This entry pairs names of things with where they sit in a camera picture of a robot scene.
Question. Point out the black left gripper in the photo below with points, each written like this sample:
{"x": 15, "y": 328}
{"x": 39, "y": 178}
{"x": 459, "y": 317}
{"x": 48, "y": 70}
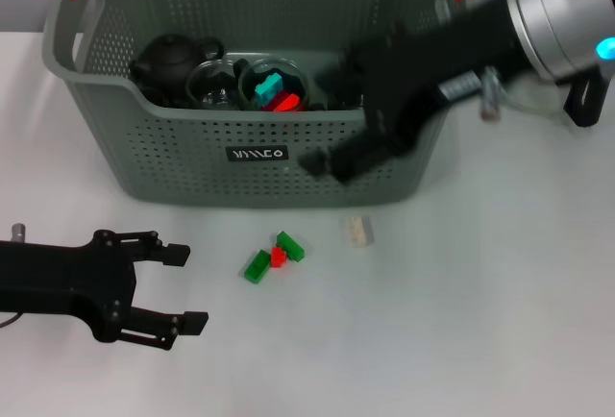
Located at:
{"x": 67, "y": 277}

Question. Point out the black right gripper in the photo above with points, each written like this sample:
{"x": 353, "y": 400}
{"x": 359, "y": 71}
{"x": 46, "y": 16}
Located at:
{"x": 423, "y": 66}

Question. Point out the bright red slope brick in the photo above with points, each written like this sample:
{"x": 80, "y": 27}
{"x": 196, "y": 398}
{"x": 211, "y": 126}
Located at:
{"x": 288, "y": 104}

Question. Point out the dark red curved brick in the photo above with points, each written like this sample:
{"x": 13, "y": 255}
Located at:
{"x": 274, "y": 104}

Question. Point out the teal square building plate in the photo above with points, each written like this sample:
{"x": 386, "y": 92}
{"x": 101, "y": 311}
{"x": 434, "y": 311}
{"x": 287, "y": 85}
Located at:
{"x": 266, "y": 89}

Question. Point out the glass teacup black sleeve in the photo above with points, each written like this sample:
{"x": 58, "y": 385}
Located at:
{"x": 247, "y": 80}
{"x": 214, "y": 85}

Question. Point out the cream long building brick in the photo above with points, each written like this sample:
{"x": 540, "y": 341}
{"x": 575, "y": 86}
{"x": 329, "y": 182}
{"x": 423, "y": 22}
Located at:
{"x": 358, "y": 232}

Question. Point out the grey-green perforated storage bin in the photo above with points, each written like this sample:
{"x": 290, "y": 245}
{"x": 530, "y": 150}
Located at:
{"x": 192, "y": 162}

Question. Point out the small green building brick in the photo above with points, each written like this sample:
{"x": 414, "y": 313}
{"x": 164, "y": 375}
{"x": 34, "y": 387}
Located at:
{"x": 257, "y": 267}

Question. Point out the small red building brick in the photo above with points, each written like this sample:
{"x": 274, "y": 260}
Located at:
{"x": 277, "y": 257}

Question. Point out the long green building brick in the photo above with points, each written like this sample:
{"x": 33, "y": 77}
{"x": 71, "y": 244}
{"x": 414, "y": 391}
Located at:
{"x": 290, "y": 245}

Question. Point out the black clay teapot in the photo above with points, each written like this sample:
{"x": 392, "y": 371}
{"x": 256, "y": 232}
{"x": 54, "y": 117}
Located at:
{"x": 168, "y": 59}

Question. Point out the glass pitcher black lid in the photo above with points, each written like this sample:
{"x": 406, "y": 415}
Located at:
{"x": 583, "y": 100}

